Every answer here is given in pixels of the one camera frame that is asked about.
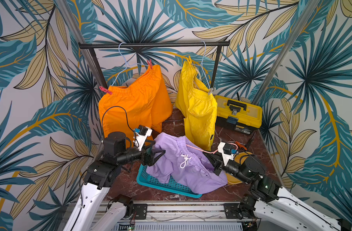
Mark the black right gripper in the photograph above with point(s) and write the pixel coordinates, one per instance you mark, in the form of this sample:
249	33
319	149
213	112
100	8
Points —
217	162

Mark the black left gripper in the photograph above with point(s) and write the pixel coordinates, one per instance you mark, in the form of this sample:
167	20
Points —
151	159

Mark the purple shorts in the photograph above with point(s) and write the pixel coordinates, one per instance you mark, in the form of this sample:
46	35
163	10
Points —
187	166

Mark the pink wire hanger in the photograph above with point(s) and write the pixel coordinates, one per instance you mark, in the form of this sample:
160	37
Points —
204	151

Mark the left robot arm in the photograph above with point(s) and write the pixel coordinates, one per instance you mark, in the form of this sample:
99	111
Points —
101	175

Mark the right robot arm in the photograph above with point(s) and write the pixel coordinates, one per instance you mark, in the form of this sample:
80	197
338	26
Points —
267	200

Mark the orange shorts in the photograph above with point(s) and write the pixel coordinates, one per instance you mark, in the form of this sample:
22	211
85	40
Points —
145	102

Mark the yellow shorts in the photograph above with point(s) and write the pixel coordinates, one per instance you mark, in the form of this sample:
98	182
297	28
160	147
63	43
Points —
198	107

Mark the yellow plastic tray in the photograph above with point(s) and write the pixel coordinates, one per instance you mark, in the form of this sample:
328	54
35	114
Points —
240	159

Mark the teal plastic basket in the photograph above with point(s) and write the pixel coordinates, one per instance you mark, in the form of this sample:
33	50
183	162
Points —
144	179

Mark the yellow black plastic toolbox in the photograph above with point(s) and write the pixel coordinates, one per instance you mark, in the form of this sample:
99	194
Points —
238	116

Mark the pink clothespin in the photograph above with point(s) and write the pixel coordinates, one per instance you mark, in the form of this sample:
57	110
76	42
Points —
105	90

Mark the black clothes rack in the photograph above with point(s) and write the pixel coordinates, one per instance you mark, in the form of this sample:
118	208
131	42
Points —
91	47

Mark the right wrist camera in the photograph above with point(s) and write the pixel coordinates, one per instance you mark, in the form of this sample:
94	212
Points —
227	150

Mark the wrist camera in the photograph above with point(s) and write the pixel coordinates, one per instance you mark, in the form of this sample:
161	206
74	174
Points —
140	135
227	150

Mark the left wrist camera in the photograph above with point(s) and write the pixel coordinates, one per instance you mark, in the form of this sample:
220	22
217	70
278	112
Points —
140	135

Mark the orange handled screwdriver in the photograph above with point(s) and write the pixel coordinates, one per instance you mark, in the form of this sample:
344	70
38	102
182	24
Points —
241	146

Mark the black handled screwdriver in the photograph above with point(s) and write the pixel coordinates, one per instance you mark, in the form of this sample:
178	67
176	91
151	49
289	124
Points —
250	140

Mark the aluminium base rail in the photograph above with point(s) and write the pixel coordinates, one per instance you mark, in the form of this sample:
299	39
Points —
189	216

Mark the white wire hanger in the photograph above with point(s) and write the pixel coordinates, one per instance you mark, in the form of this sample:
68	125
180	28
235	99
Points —
204	78

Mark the blue wire hanger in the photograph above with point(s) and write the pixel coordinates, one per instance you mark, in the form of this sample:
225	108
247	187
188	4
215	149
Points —
128	67

